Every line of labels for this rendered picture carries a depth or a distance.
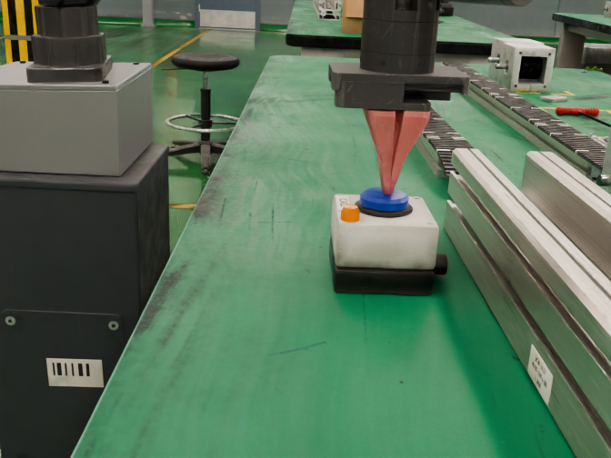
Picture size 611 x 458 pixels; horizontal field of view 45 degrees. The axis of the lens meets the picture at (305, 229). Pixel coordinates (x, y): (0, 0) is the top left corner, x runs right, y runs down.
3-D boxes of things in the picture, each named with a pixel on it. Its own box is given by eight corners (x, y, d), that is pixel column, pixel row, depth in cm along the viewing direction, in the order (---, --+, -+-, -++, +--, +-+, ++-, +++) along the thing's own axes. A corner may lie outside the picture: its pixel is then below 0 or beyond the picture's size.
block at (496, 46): (478, 76, 184) (483, 36, 180) (523, 77, 185) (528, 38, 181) (491, 83, 174) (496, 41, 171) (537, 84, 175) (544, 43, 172)
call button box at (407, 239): (328, 255, 67) (332, 189, 65) (435, 259, 67) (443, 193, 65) (333, 293, 59) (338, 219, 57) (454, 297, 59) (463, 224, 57)
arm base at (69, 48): (44, 67, 96) (24, 82, 85) (36, 3, 93) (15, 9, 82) (114, 66, 97) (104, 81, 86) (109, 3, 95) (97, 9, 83)
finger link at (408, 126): (423, 206, 57) (434, 84, 54) (330, 204, 57) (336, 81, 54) (409, 182, 64) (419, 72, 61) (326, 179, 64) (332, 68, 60)
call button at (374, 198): (356, 206, 63) (358, 184, 62) (403, 208, 63) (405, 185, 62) (360, 223, 59) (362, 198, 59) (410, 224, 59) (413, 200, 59)
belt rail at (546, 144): (440, 74, 184) (441, 62, 183) (455, 74, 185) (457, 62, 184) (584, 182, 94) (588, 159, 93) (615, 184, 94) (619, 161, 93)
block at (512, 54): (485, 84, 173) (491, 42, 169) (534, 85, 173) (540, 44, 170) (498, 90, 163) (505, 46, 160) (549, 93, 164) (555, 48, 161)
